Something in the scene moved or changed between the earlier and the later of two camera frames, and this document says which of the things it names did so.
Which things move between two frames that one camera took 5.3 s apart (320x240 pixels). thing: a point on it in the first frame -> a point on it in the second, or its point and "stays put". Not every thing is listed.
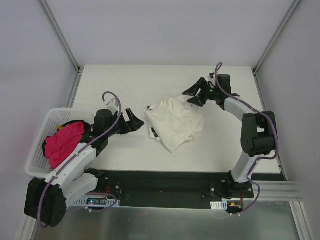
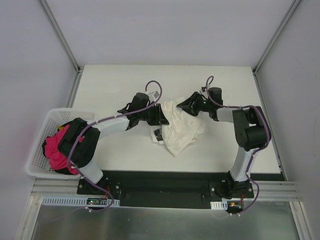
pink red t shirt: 57,147 stays put
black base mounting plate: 173,189 stays put
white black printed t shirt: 199,116 -> 156,133
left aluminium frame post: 60,36 stays put
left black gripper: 125,124 -> 159,115
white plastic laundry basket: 38,164 stays put
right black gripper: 205,91 -> 196,104
